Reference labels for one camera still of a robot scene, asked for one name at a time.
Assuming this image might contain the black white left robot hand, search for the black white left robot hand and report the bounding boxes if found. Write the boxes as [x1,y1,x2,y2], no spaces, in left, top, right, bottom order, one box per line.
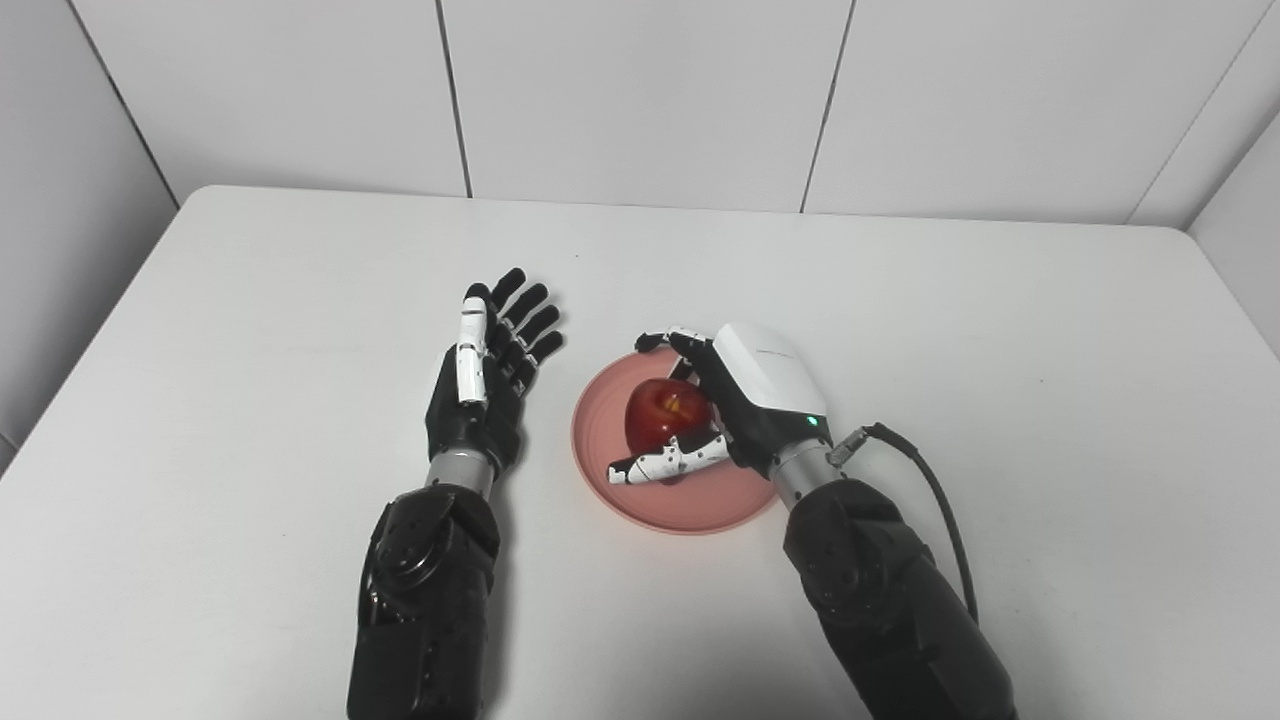
[425,267,565,471]

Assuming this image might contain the red apple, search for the red apple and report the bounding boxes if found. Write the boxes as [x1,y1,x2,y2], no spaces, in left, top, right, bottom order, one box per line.
[624,378,716,486]

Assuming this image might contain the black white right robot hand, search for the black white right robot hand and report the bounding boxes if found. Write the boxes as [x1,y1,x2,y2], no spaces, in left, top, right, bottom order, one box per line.
[608,322,833,487]

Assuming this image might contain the pink round plate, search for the pink round plate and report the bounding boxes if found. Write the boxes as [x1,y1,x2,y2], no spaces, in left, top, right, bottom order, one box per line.
[571,347,781,536]

